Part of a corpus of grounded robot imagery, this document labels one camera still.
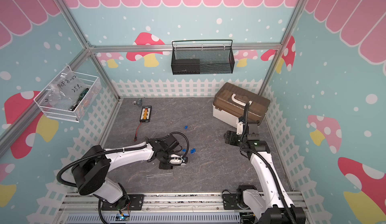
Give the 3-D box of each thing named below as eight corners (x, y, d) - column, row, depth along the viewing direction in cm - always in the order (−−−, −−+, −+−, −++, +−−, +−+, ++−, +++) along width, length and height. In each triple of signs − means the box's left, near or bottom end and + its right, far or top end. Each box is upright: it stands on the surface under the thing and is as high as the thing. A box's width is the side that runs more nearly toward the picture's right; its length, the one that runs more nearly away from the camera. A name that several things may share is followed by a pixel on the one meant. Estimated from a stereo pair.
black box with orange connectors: (140, 122, 108) (139, 120, 106) (143, 107, 117) (142, 105, 116) (150, 121, 108) (149, 120, 107) (152, 106, 118) (151, 105, 116)
